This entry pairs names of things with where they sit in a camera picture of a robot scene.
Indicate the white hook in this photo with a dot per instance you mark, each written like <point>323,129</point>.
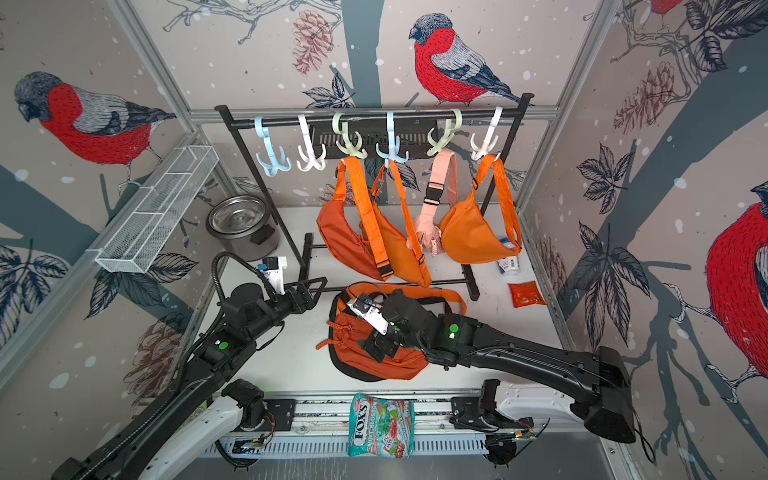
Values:
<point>479,151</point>
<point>310,160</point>

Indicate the light green hook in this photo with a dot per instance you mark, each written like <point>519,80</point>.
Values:
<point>344,142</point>
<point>450,128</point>

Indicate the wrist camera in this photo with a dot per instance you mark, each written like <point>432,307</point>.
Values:
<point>273,268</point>
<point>365,307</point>

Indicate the pink waist bag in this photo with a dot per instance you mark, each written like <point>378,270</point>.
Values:
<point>443,180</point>

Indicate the stainless steel rice cooker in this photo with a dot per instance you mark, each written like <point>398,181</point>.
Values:
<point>245,227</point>

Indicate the light blue hook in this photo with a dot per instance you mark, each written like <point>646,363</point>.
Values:
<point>275,162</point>
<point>393,144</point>

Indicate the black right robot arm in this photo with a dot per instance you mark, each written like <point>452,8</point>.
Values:
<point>598,382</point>

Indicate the orange backpack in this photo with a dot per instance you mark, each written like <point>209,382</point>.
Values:
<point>405,255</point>

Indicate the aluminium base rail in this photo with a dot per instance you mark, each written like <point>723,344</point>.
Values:
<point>210,431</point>

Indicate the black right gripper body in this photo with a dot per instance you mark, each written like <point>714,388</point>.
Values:
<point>387,343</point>

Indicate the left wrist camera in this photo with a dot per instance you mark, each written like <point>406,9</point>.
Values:
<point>273,268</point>

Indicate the red snack packet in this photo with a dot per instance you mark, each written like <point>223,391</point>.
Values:
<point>526,294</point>

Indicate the Fox's candy bag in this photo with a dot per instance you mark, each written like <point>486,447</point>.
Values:
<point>381,427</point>

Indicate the black clothes rack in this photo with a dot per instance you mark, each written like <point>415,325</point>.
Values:
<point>284,118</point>

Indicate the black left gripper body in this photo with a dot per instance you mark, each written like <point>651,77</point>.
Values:
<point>297,307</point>

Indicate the dark orange waist bag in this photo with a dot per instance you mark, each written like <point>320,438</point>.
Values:
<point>348,332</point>

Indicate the white wire mesh shelf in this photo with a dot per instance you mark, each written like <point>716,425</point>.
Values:
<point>159,205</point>

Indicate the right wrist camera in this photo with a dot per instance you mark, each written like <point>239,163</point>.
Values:
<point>365,307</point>

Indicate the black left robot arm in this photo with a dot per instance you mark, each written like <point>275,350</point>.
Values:
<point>244,316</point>

